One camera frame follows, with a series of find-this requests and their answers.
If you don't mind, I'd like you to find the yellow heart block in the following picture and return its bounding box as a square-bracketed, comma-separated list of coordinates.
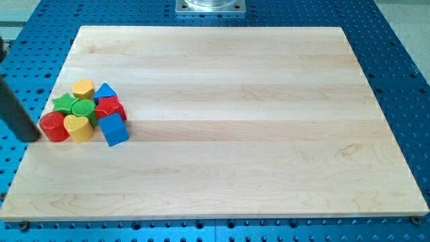
[63, 115, 94, 143]

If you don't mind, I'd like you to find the light wooden board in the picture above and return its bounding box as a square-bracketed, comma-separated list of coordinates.
[1, 26, 429, 221]

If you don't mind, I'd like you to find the blue cube block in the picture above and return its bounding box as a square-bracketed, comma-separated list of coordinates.
[98, 113, 129, 147]

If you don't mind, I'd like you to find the red star block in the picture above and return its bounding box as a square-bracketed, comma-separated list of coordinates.
[94, 95, 127, 121]

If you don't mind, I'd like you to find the blue triangle block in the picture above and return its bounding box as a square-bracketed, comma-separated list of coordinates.
[93, 83, 116, 105]

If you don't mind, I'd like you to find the green cylinder block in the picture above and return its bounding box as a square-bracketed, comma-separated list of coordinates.
[71, 99, 98, 128]

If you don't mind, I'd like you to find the yellow hexagon block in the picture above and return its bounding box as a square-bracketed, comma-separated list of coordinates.
[72, 79, 95, 100]

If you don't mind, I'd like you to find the green star block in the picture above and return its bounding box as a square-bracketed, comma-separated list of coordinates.
[52, 93, 79, 116]

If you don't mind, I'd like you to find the red cylinder block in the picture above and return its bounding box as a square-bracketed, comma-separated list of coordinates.
[39, 112, 69, 143]

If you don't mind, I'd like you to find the blue perforated metal table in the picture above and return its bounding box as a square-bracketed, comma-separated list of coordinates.
[1, 0, 429, 241]

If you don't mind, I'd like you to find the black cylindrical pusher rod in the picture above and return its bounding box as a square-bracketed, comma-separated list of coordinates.
[0, 37, 42, 143]

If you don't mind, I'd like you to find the left board stop screw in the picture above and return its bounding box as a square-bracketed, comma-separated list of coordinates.
[18, 221, 29, 231]

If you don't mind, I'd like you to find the board stop screw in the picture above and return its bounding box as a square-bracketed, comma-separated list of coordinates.
[410, 216, 422, 225]
[18, 221, 29, 231]

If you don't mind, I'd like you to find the right board stop screw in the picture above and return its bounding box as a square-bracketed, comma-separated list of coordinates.
[410, 216, 422, 225]

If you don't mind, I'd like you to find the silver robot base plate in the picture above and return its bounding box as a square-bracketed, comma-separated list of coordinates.
[175, 0, 247, 14]

